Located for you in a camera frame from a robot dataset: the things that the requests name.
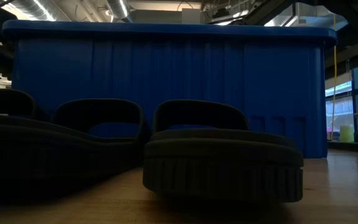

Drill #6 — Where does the blue plastic bin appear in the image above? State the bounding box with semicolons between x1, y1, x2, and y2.
1;20;337;159

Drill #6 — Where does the black rubber slide sandal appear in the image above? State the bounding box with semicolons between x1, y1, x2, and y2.
0;98;150;200
142;99;304;203

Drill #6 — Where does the pale green cylinder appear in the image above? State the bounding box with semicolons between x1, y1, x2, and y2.
339;124;356;143

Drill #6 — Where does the silver ventilation duct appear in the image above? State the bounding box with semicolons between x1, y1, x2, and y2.
11;0;113;22
106;0;134;23

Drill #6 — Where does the black aluminium rig frame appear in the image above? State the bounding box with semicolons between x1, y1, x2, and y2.
327;140;358;154

